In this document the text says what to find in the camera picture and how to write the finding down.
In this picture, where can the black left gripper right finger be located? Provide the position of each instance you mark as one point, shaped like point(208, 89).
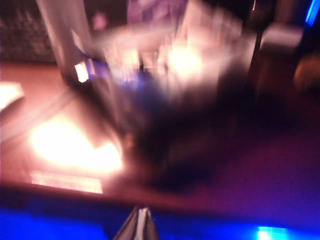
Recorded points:
point(147, 228)

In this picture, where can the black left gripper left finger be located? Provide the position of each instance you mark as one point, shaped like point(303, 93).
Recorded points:
point(128, 228)

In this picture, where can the brown kiwi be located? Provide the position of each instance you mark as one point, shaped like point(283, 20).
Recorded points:
point(308, 75)

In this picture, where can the clear plastic bag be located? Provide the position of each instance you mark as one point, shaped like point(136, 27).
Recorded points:
point(160, 62)

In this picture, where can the white flat paper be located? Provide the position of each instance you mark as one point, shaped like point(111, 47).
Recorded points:
point(8, 95)

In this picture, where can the white power adapter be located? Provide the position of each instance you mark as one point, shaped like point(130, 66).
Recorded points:
point(281, 37)

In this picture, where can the silver metal post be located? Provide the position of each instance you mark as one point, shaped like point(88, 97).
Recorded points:
point(66, 35)

